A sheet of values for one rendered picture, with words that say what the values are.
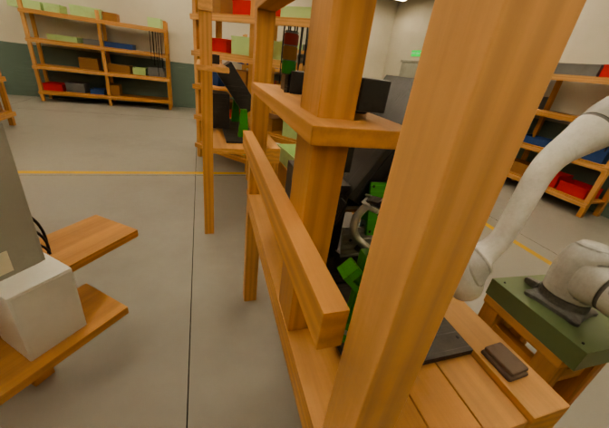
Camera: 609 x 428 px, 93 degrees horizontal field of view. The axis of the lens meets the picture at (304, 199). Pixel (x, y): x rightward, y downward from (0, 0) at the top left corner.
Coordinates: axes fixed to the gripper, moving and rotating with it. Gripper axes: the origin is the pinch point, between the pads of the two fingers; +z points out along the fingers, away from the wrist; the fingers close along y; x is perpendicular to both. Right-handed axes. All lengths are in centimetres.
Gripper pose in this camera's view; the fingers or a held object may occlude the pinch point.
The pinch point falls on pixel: (372, 205)
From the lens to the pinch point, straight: 107.7
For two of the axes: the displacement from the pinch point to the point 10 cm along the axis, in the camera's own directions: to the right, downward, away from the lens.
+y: -6.4, -6.8, -3.4
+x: -7.0, 7.1, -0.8
